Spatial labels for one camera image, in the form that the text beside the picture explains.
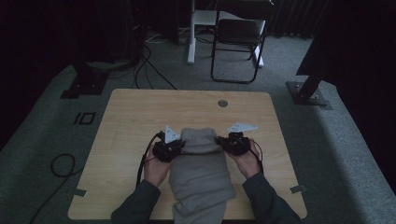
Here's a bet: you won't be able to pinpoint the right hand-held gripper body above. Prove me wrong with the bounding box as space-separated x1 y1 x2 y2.
221 121 259 157

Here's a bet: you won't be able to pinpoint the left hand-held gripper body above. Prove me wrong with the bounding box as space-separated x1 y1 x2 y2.
151 125 185 163

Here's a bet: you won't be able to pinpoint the grey pants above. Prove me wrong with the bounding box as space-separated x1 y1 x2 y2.
168 127 236 224

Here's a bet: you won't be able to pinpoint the person's right hand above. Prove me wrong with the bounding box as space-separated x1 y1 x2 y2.
226 140 263 180

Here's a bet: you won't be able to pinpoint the person's left hand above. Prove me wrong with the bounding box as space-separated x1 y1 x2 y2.
143 145 175 188

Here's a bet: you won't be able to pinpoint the black metal stand base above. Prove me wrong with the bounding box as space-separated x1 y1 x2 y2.
60 61 110 100
286 59 333 111

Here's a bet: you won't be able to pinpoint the black folding chair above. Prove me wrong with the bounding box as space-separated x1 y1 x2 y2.
210 0 276 85

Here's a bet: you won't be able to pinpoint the dark curtain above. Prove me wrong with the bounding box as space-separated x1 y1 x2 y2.
270 0 332 39

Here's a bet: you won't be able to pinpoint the right hand-held gripper cable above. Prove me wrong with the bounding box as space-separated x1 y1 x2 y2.
247 138 265 175

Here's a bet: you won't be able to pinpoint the hand-held gripper cable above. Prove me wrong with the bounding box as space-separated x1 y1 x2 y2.
135 131 165 189
247 138 265 175

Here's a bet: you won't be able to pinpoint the left hand-held gripper cable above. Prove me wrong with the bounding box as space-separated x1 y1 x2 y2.
135 131 165 189

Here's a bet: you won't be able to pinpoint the black floor cables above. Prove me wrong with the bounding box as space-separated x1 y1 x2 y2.
133 45 178 91

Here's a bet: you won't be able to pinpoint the white desk frame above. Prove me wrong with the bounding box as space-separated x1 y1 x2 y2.
187 0 266 68

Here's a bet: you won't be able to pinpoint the black floor cable loop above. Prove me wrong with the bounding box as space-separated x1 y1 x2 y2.
28 152 84 224

